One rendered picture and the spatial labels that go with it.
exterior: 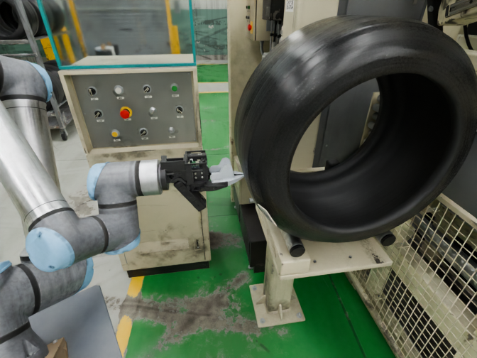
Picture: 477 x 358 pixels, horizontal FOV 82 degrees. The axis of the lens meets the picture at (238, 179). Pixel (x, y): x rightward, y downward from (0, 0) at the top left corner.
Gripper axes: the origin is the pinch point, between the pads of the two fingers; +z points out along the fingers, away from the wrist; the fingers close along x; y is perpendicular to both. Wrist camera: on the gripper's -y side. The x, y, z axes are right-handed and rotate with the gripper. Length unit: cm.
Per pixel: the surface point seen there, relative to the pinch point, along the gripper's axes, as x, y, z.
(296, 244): -9.5, -17.5, 14.7
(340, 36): -7.4, 34.3, 17.6
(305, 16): 27, 36, 23
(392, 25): -8.3, 36.1, 27.1
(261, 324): 20, -108, 16
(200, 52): 906, -91, 17
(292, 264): -10.5, -24.5, 14.2
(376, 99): 39, 8, 61
